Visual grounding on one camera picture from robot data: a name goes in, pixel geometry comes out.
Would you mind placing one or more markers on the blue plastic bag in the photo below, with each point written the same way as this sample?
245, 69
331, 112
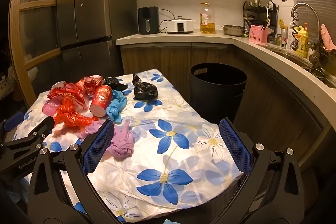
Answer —
115, 108

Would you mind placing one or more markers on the wooden glass door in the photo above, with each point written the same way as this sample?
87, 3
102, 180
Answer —
39, 5

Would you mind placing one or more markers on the knotted black plastic bag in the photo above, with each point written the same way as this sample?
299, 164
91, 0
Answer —
144, 91

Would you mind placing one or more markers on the black dish rack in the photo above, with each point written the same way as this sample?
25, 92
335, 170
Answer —
248, 16

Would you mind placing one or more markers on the pink utensil holder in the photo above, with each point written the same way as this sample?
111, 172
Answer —
257, 36

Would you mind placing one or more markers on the steel strainer cup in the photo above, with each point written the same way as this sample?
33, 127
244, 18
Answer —
316, 72

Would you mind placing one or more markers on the purple glove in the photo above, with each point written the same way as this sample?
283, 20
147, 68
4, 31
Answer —
90, 129

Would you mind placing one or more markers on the orange-red plastic bag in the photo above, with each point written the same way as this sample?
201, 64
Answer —
71, 116

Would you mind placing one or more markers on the white plastic bottle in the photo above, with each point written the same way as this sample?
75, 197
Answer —
289, 37

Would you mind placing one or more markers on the grey refrigerator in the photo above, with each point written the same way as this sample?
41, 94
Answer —
97, 3

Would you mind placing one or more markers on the pink plastic bag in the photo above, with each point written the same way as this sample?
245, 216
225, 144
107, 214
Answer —
48, 107

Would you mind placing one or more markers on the small black plastic bag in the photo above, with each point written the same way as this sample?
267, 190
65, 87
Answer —
114, 83

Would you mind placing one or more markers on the black trash bin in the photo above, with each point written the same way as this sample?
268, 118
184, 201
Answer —
218, 92

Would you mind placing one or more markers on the pink cloth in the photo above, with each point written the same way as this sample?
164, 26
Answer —
328, 39

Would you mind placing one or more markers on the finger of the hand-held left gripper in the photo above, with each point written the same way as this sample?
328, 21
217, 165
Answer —
12, 120
39, 130

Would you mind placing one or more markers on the yellow detergent bottle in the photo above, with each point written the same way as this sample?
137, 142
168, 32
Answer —
303, 43

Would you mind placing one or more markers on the purple plastic bag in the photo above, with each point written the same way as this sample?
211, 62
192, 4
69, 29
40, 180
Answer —
122, 145

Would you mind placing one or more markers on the steel faucet with coil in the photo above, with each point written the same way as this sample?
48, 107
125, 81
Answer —
304, 5

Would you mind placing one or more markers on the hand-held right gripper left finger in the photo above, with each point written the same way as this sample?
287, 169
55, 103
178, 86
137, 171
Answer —
98, 142

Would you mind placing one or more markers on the steel basin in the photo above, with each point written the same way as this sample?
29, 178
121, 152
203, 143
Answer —
233, 30

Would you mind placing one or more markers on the red wrapper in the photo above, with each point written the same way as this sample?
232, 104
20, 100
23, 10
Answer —
92, 82

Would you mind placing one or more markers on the steel sink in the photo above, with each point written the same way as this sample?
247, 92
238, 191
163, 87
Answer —
294, 57

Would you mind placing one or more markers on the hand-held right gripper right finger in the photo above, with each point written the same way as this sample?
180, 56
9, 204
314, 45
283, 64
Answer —
235, 145

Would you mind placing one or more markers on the floral printed blanket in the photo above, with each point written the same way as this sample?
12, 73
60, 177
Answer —
162, 150

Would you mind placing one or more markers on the white electric cooker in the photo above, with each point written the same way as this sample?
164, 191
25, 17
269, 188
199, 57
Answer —
181, 27

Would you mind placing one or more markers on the cooking oil bottle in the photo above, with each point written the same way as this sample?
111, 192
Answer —
207, 22

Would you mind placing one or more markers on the red printed plastic bag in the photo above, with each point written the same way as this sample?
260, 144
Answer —
65, 94

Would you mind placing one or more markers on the red paper cup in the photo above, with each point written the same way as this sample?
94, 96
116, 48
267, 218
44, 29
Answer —
101, 102

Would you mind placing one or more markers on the black air fryer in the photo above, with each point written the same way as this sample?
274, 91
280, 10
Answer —
147, 19

